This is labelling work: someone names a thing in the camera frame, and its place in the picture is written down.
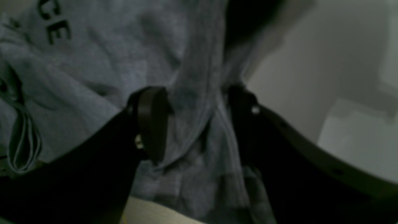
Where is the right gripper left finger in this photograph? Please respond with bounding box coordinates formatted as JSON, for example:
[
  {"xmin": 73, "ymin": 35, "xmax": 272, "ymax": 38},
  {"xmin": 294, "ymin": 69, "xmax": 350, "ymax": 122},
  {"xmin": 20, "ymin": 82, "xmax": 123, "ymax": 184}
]
[{"xmin": 1, "ymin": 86, "xmax": 169, "ymax": 224}]

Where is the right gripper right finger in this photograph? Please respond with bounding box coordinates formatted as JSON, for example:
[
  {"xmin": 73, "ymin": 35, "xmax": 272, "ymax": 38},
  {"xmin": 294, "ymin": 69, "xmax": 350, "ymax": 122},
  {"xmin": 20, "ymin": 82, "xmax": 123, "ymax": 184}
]
[{"xmin": 228, "ymin": 86, "xmax": 398, "ymax": 224}]

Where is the grey T-shirt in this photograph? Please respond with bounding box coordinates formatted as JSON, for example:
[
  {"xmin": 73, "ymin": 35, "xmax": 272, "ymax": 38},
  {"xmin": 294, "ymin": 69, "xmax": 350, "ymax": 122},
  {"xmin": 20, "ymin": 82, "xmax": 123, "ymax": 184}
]
[{"xmin": 1, "ymin": 0, "xmax": 284, "ymax": 224}]

